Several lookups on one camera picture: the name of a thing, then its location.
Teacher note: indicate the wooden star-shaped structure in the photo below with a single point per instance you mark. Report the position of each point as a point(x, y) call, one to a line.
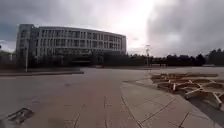
point(186, 86)

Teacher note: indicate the large white curved building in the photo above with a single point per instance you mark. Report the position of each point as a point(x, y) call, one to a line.
point(70, 41)

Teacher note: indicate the grey paved plaza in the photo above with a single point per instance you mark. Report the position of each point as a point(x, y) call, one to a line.
point(100, 96)

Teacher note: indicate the metal ground cover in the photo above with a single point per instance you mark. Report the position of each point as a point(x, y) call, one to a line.
point(20, 115)

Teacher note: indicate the light pole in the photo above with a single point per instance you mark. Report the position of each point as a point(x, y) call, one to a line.
point(147, 55)
point(27, 56)

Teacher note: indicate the raised kerb strip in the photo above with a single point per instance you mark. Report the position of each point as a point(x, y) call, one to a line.
point(40, 72)

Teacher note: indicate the row of dark trees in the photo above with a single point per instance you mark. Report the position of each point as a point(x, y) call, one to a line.
point(173, 60)

